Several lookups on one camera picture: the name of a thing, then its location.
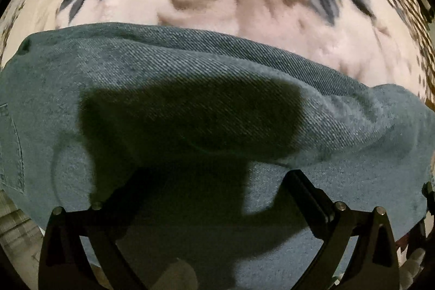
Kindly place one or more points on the blue denim pants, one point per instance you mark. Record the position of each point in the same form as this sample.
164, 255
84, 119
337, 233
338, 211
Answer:
194, 135

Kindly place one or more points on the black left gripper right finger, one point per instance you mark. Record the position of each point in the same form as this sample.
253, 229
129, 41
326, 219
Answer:
373, 264

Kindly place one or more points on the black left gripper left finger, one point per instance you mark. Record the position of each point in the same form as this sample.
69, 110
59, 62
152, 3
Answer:
63, 262

